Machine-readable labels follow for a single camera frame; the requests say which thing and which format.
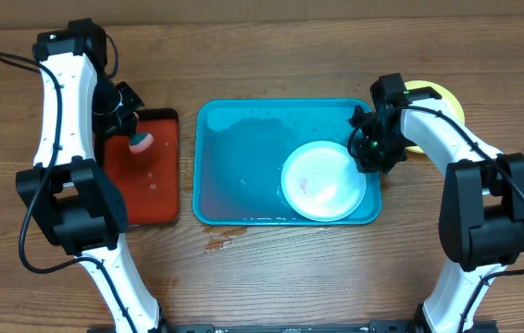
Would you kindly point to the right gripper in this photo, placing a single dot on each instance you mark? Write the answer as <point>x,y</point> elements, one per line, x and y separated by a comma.
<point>373,164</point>

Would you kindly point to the blue plastic tray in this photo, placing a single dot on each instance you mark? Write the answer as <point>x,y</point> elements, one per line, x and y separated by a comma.
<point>241,147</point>

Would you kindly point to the dark sponge with orange base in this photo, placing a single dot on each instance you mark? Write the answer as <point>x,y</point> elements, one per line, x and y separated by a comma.
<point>140,141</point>

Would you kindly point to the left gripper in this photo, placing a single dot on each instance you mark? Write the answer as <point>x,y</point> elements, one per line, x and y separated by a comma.
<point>123,129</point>

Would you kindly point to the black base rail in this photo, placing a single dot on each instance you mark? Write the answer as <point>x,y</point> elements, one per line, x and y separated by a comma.
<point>375,326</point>

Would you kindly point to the green plate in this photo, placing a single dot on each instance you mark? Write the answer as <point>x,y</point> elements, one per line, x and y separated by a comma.
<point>447,92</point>

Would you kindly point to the light blue plate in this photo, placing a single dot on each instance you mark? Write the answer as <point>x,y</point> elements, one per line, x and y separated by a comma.
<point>319,180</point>

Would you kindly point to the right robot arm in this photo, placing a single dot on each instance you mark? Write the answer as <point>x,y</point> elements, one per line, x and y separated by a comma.
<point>481,222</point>

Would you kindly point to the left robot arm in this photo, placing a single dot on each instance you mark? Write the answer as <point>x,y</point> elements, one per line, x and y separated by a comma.
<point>67,193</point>

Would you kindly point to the red and black tray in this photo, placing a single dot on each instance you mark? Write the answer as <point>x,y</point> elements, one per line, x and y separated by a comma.
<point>150,180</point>

